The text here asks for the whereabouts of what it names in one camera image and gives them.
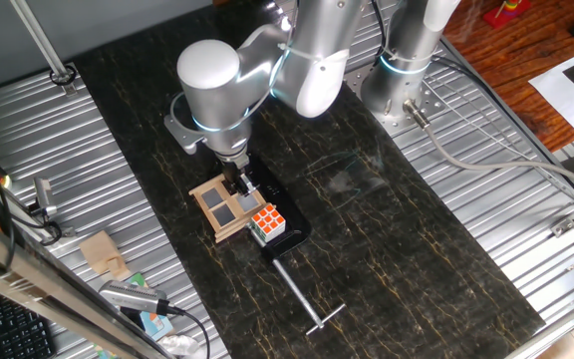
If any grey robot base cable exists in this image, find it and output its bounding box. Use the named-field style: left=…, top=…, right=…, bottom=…
left=402, top=98, right=574, bottom=200

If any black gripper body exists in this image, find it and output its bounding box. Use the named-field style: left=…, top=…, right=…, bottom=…
left=219, top=158, right=252, bottom=184

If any red stacking ring toy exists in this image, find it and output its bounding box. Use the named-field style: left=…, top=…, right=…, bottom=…
left=482, top=0, right=532, bottom=30

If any orange and white puzzle cube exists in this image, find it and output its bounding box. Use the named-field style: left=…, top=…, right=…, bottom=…
left=249, top=202, right=287, bottom=244

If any black C-clamp with steel screw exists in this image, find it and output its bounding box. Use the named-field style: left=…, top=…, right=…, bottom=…
left=211, top=151, right=347, bottom=336

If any black camera cable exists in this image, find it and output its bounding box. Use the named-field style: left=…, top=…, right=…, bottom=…
left=166, top=304, right=212, bottom=359

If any wrist camera with silver bracket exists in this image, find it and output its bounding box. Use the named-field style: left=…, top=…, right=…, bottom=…
left=163, top=113, right=206, bottom=155

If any silver depth camera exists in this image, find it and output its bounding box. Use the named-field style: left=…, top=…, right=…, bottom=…
left=98, top=279, right=171, bottom=316

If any beige wooden block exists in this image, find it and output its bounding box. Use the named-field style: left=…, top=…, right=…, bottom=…
left=78, top=229, right=133, bottom=281

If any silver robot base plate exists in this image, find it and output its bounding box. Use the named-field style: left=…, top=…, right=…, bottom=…
left=341, top=64, right=447, bottom=139

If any small grey camera on bracket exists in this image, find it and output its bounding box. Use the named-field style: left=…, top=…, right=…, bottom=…
left=32, top=177, right=59, bottom=218

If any crumpled white plastic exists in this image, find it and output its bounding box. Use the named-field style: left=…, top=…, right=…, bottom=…
left=159, top=333, right=201, bottom=358

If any wooden four-slot tray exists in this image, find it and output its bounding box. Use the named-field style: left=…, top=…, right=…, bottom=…
left=188, top=174, right=277, bottom=244

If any steel frame bar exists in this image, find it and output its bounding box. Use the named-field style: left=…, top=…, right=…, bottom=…
left=0, top=206, right=173, bottom=359

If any aluminium pole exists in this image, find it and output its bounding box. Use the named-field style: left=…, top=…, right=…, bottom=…
left=9, top=0, right=78, bottom=96

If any colourful picture puzzle board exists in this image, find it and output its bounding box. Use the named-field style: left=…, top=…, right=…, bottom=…
left=127, top=271, right=174, bottom=340

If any white paper with black marker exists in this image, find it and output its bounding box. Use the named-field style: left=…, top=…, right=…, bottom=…
left=528, top=48, right=574, bottom=134

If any black keyboard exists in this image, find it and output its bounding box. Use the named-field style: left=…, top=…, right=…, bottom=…
left=0, top=291, right=57, bottom=359

